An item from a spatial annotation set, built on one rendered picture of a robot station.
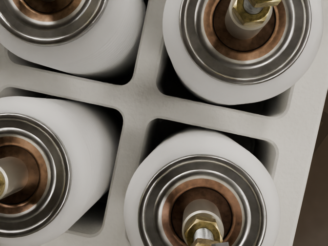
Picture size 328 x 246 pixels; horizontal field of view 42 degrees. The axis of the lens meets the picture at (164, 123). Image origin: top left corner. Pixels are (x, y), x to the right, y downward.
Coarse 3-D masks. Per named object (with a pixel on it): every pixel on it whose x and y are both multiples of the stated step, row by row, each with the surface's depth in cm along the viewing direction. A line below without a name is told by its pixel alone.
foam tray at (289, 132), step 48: (144, 0) 43; (0, 48) 33; (144, 48) 32; (0, 96) 34; (48, 96) 44; (96, 96) 33; (144, 96) 32; (192, 96) 43; (288, 96) 32; (144, 144) 35; (240, 144) 43; (288, 144) 32; (288, 192) 32; (96, 240) 33; (288, 240) 32
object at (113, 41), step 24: (120, 0) 26; (96, 24) 25; (120, 24) 26; (24, 48) 26; (48, 48) 26; (72, 48) 26; (96, 48) 26; (120, 48) 30; (72, 72) 32; (96, 72) 33; (120, 72) 38
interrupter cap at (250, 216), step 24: (168, 168) 25; (192, 168) 25; (216, 168) 25; (240, 168) 25; (144, 192) 25; (168, 192) 25; (192, 192) 25; (216, 192) 25; (240, 192) 25; (144, 216) 25; (168, 216) 25; (240, 216) 25; (264, 216) 25; (144, 240) 25; (168, 240) 25; (240, 240) 25
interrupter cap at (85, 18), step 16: (0, 0) 26; (16, 0) 26; (32, 0) 26; (64, 0) 26; (80, 0) 25; (96, 0) 25; (0, 16) 25; (16, 16) 25; (32, 16) 25; (48, 16) 25; (64, 16) 25; (80, 16) 25; (96, 16) 25; (16, 32) 25; (32, 32) 25; (48, 32) 25; (64, 32) 25; (80, 32) 25
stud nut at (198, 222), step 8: (200, 216) 22; (192, 224) 21; (200, 224) 21; (208, 224) 21; (216, 224) 21; (184, 232) 22; (192, 232) 21; (216, 232) 21; (192, 240) 21; (216, 240) 21
